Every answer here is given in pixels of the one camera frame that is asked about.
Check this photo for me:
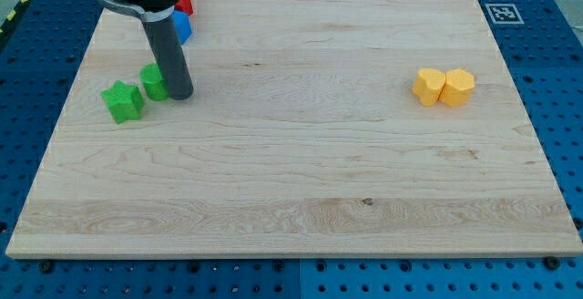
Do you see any yellow heart block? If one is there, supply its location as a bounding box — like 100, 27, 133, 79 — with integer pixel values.
412, 67, 445, 107

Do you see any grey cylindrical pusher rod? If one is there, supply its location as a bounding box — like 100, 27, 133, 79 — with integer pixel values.
141, 9, 194, 100

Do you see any blue block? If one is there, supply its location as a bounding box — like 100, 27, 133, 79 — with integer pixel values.
172, 10, 192, 45

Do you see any wooden board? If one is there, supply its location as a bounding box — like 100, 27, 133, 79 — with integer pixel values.
6, 0, 582, 260

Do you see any white fiducial marker tag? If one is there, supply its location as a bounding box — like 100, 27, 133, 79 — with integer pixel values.
485, 3, 524, 25

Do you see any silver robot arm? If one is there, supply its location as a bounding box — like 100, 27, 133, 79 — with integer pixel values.
97, 0, 194, 100

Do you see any green cylinder block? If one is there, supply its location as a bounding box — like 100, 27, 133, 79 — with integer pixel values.
139, 63, 169, 101

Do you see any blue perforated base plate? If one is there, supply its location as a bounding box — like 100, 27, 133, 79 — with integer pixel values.
1, 0, 582, 298

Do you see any green star block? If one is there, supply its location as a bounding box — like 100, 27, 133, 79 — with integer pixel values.
101, 80, 145, 124

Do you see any red star block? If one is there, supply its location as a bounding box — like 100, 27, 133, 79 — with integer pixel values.
174, 0, 194, 15

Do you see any yellow hexagon block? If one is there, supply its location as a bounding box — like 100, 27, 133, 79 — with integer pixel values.
438, 68, 475, 108

